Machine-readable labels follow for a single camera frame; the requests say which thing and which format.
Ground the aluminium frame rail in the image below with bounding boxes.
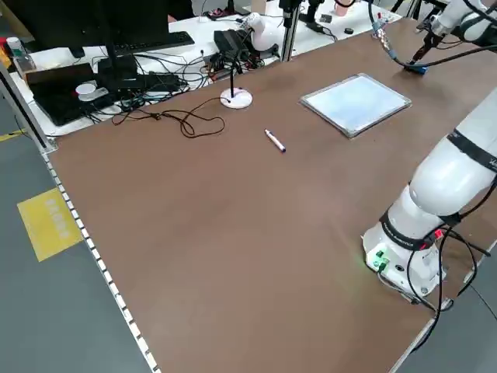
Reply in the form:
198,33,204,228
280,11,302,63
0,64,59,153

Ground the black finned power supply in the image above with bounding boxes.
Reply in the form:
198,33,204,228
213,29,249,59

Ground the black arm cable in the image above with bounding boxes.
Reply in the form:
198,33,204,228
367,0,497,75
464,0,497,28

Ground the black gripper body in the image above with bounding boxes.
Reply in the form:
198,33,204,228
422,22,443,41

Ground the yellow floor sign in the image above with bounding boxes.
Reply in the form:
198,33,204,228
17,188,85,262

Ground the silver framed whiteboard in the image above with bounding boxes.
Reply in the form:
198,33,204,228
297,72,413,140

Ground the black keyboard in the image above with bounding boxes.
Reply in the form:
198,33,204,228
112,30,195,51

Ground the black lamp cable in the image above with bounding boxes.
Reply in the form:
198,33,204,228
111,96,226,138

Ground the clear bottle white cap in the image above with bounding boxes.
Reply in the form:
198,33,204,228
5,37,33,75

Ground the flat black box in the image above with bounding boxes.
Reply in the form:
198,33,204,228
25,63,98,127

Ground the white desk lamp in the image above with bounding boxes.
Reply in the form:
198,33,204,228
219,11,281,111

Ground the black base cable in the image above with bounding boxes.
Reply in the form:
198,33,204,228
403,227,492,314

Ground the white and blue whiteboard marker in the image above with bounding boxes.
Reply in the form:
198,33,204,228
264,128,288,154

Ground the black computer monitor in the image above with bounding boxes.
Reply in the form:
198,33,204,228
11,0,170,51

